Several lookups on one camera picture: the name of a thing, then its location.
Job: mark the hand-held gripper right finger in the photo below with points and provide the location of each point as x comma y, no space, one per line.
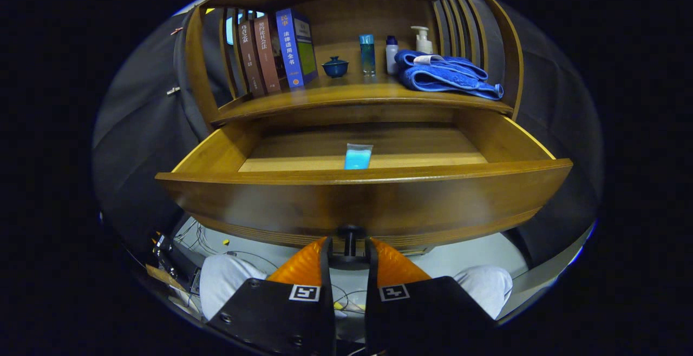
372,312

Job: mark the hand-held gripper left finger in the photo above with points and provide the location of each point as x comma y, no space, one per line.
328,312

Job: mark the wooden drawer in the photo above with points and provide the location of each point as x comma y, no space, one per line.
379,204

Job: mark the blue cosmetic tube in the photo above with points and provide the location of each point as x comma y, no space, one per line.
357,158

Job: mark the wooden countertop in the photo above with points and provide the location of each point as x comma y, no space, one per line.
346,88

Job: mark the wooden cabinet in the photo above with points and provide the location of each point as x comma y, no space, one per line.
352,15

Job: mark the person's left leg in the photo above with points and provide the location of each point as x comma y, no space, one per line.
227,283

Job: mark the person's leg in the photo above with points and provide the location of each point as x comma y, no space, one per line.
487,285
227,283

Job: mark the person's right leg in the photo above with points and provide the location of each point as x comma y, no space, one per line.
487,285

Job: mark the black electronic box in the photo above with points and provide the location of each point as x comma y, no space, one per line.
176,256

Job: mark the blue lidded teacup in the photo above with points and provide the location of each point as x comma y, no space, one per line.
335,68

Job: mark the blue folded towel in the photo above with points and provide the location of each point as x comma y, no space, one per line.
444,77

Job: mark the white bottle with blue cap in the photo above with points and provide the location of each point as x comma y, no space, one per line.
392,58

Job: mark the clear bottle with teal cap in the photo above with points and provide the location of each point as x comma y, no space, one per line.
367,55

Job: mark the dark brown book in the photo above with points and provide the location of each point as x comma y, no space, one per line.
250,58

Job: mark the reddish brown book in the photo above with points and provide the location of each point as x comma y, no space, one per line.
266,53

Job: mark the blue book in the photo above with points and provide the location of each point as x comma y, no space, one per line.
289,47

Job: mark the silver clip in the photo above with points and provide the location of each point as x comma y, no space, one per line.
173,91

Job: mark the white pump bottle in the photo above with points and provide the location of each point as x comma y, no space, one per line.
423,45

